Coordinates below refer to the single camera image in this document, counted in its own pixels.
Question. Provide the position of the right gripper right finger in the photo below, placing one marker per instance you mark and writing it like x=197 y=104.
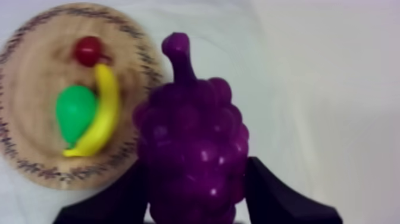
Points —
x=275 y=200

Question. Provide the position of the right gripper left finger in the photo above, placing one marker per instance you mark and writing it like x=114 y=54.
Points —
x=118 y=200

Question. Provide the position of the purple toy grapes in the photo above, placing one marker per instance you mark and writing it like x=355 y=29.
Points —
x=193 y=140

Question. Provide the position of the round wooden board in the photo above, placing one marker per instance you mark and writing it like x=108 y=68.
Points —
x=34 y=94

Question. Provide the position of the yellow toy banana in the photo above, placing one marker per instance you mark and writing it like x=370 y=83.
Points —
x=104 y=115

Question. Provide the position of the green toy pear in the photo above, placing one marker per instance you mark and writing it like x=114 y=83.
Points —
x=75 y=112

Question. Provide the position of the small red fruit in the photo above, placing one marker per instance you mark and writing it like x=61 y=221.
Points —
x=88 y=50

